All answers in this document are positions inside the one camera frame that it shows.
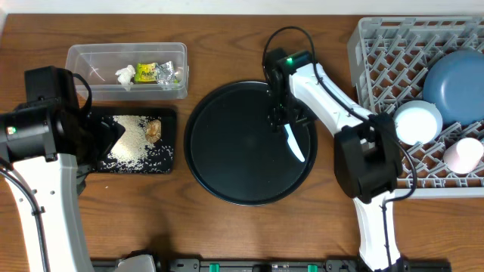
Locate light blue plastic spoon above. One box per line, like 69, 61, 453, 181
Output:
284, 123, 306, 162

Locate brown food scrap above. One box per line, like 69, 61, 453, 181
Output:
145, 119, 162, 144

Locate white tissue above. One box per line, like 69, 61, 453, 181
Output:
115, 65, 135, 91

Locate green yellow wrapper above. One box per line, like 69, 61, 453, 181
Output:
134, 63, 158, 84

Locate foil wrapper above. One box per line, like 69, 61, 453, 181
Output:
155, 60, 179, 87

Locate white light-blue bowl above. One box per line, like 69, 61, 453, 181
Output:
393, 100, 443, 145

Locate dark blue plate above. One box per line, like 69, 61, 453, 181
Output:
423, 50, 483, 125

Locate pink cup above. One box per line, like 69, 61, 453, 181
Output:
443, 138, 483, 174

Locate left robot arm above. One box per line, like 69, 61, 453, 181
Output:
1, 99, 125, 271

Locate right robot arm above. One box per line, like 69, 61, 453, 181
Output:
262, 48, 403, 271

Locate grey dishwasher rack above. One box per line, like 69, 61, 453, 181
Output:
347, 16, 483, 199

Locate scattered rice grains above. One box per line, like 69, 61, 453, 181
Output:
98, 115, 174, 174

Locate black rectangular tray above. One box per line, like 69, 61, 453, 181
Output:
92, 107, 177, 173

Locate round black serving tray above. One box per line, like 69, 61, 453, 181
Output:
184, 81, 318, 206

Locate clear plastic bin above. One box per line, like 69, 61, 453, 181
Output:
65, 42, 189, 101

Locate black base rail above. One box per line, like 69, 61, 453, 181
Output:
90, 249, 453, 272

